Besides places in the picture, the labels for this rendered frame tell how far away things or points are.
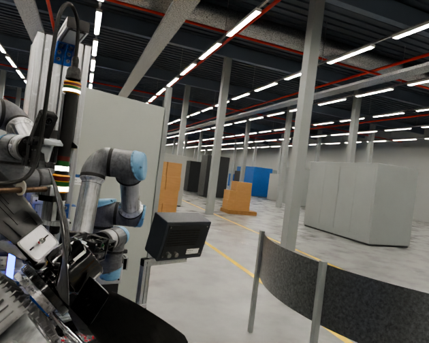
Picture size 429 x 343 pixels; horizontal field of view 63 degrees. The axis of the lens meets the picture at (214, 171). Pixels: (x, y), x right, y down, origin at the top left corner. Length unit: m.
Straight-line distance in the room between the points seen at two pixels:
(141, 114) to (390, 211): 8.74
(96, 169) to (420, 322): 1.88
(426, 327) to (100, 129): 2.56
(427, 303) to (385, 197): 8.46
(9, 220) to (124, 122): 2.27
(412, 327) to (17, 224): 2.06
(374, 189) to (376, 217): 0.76
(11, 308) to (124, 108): 2.44
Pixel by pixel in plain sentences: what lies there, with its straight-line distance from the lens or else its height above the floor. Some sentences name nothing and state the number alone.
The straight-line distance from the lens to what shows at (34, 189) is 0.90.
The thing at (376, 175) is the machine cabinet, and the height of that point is 1.92.
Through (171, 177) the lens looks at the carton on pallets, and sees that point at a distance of 9.20.
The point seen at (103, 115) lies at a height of 1.81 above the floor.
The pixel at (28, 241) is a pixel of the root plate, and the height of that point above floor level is 1.26.
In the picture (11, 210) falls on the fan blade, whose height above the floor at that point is 1.32.
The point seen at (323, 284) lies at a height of 0.82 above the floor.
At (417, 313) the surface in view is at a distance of 2.37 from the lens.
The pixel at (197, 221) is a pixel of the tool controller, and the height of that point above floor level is 1.23.
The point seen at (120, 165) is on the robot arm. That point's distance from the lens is 1.42.
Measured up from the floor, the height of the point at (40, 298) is 1.16.
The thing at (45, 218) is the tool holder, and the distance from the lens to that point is 0.97.
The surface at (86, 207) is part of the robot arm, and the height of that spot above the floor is 1.28.
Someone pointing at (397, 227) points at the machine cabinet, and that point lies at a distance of 11.16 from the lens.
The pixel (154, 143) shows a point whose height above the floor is 1.65.
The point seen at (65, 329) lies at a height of 1.11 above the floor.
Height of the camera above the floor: 1.46
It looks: level
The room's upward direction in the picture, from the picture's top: 7 degrees clockwise
